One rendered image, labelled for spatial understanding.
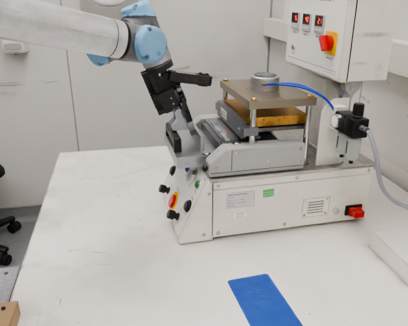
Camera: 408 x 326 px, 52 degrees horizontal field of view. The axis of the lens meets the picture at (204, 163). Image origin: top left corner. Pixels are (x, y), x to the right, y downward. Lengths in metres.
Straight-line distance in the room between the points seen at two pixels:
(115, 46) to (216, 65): 1.80
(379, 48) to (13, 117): 2.09
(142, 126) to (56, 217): 1.45
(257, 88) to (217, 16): 1.48
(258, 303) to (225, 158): 0.34
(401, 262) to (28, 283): 0.84
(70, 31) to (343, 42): 0.62
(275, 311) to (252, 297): 0.06
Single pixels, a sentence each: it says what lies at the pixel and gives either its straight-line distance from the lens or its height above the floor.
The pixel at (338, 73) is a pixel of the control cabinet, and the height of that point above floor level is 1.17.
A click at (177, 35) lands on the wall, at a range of 2.56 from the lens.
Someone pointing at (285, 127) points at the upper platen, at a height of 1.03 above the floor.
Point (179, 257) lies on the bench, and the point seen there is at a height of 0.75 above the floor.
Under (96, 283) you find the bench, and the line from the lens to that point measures 1.01.
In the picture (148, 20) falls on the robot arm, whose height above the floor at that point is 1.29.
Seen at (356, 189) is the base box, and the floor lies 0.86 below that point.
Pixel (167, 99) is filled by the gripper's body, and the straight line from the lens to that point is 1.09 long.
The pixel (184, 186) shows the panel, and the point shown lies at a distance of 1.18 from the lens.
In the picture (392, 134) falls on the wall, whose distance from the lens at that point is 1.60.
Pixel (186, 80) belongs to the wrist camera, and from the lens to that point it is 1.09.
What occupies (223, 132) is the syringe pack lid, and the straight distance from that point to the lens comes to 1.14.
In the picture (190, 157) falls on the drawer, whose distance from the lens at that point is 1.06.
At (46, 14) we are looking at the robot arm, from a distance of 0.80.
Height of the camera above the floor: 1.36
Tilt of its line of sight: 22 degrees down
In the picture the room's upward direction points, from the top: straight up
